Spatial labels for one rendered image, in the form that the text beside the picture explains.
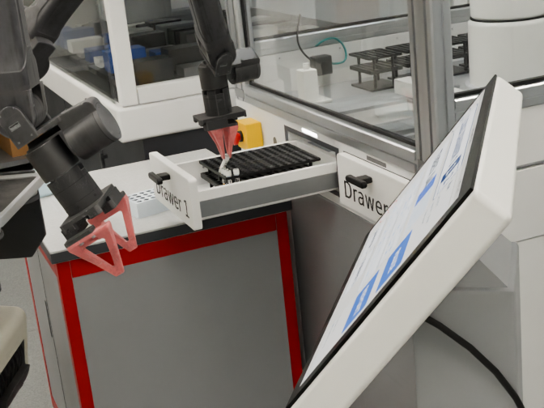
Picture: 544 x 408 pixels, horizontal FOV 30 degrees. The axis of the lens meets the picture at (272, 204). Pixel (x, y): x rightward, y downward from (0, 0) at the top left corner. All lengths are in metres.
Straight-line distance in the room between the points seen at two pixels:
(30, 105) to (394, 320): 0.62
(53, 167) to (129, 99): 1.57
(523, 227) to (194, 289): 0.84
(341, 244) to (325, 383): 1.22
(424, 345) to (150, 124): 1.90
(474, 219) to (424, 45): 0.86
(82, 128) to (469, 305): 0.56
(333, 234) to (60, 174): 1.00
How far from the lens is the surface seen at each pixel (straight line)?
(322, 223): 2.31
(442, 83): 1.76
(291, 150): 2.28
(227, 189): 2.08
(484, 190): 0.94
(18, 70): 1.37
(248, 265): 2.42
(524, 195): 1.91
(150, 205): 2.39
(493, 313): 1.17
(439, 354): 1.20
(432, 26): 1.74
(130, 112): 2.96
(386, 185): 1.94
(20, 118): 1.38
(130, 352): 2.40
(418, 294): 0.97
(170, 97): 2.99
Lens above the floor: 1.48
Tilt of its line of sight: 18 degrees down
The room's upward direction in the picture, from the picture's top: 6 degrees counter-clockwise
